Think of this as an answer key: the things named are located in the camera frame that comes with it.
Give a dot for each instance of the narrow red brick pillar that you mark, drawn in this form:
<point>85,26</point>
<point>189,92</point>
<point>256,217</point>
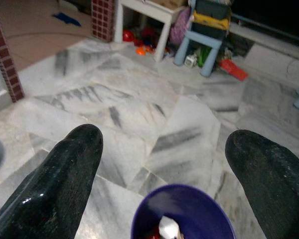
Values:
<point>7,62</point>

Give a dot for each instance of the yellow flat case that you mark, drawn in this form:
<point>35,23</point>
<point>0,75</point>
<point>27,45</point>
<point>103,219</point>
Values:
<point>210,21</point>

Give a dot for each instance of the orange toy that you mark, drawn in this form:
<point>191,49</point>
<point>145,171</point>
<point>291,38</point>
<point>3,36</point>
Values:
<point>140,51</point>

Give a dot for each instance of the purple plastic rubbish bin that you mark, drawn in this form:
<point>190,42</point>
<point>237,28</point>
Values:
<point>192,205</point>

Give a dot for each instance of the crumpled white paper trash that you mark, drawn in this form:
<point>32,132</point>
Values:
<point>168,227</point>

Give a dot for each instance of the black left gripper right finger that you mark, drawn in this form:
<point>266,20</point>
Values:
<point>271,184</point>

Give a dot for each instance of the wide red brick pillar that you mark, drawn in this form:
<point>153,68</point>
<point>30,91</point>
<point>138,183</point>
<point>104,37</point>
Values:
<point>102,20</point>

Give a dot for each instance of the purple pink bag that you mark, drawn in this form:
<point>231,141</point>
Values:
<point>179,27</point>

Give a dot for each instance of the small white side table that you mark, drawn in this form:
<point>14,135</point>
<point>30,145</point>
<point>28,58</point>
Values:
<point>163,37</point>

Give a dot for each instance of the light blue kids chair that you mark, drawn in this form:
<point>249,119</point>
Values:
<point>203,37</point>

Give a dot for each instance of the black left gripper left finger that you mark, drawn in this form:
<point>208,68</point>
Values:
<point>54,189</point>

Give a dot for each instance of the green toy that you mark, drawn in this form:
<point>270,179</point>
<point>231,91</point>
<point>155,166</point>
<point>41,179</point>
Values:
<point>204,56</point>

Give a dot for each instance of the dark blue cloth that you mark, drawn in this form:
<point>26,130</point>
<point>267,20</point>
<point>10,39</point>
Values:
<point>67,19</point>

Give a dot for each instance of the red toy ramp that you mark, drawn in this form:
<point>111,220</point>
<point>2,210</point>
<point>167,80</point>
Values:
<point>233,69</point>

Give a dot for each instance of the black storage box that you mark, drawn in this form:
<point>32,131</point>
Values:
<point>211,8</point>

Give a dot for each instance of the red ball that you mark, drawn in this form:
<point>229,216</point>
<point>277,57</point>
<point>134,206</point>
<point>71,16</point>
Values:
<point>128,36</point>

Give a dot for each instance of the small white toy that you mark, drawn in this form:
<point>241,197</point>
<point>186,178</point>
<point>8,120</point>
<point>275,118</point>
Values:
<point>190,60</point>

